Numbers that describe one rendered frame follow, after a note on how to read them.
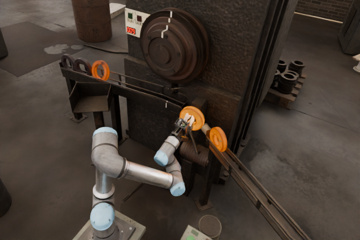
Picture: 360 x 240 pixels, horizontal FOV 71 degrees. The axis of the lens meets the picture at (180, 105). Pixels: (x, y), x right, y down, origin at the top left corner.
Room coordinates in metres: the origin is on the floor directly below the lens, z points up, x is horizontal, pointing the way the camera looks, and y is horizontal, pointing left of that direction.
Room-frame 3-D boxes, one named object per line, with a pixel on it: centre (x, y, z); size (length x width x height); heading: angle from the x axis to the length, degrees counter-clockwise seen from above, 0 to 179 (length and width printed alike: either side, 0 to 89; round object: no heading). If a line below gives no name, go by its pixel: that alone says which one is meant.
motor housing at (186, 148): (1.21, -0.15, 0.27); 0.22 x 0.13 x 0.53; 62
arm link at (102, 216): (0.68, 0.35, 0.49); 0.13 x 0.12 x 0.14; 16
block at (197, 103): (1.39, -0.13, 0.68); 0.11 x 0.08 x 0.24; 152
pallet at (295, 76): (3.13, -1.02, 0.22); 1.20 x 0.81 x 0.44; 60
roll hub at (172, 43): (1.40, 0.13, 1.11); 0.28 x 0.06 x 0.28; 62
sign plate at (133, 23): (1.74, 0.33, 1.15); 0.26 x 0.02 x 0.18; 62
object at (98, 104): (1.51, 0.66, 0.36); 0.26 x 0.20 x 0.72; 97
